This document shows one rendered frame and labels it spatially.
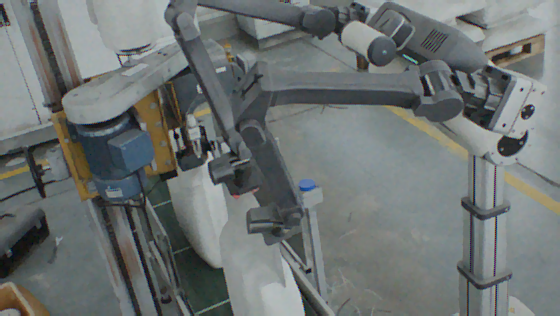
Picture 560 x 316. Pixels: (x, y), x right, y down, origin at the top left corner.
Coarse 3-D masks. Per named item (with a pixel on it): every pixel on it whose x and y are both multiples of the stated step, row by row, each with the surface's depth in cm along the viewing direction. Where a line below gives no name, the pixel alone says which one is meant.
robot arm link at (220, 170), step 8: (240, 144) 176; (232, 152) 182; (240, 152) 177; (248, 152) 178; (216, 160) 180; (224, 160) 179; (208, 168) 181; (216, 168) 178; (224, 168) 179; (216, 176) 178; (224, 176) 179; (232, 176) 180; (216, 184) 180
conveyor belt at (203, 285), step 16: (160, 192) 329; (160, 208) 316; (176, 224) 302; (176, 240) 292; (176, 256) 281; (192, 256) 280; (192, 272) 270; (208, 272) 269; (192, 288) 262; (208, 288) 260; (224, 288) 259; (192, 304) 253; (208, 304) 252; (224, 304) 251; (304, 304) 245
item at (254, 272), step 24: (240, 216) 201; (240, 240) 208; (240, 264) 202; (264, 264) 195; (240, 288) 204; (264, 288) 192; (288, 288) 194; (240, 312) 211; (264, 312) 195; (288, 312) 197
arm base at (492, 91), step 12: (480, 72) 132; (492, 72) 133; (504, 72) 130; (480, 84) 128; (492, 84) 129; (504, 84) 130; (480, 96) 128; (492, 96) 129; (504, 96) 130; (468, 108) 132; (480, 108) 130; (492, 108) 130; (480, 120) 134; (492, 120) 131
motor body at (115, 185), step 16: (80, 128) 182; (96, 128) 181; (112, 128) 180; (128, 128) 186; (96, 144) 181; (96, 160) 184; (96, 176) 191; (112, 176) 187; (128, 176) 188; (144, 176) 194; (112, 192) 189; (128, 192) 190
